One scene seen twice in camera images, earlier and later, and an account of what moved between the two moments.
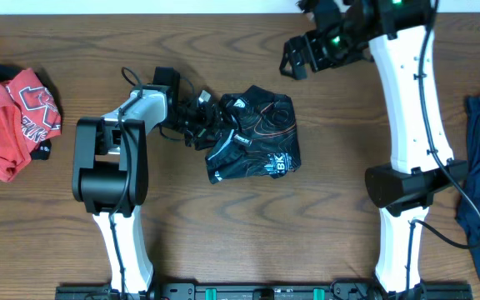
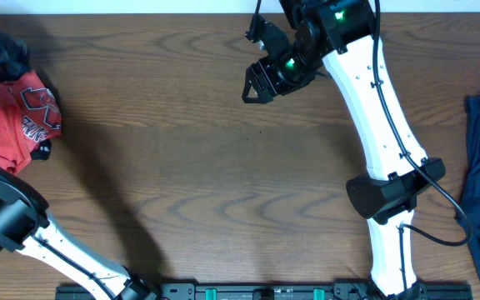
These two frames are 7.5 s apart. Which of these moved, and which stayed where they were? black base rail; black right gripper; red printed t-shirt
Moved: black right gripper
Stayed: red printed t-shirt; black base rail
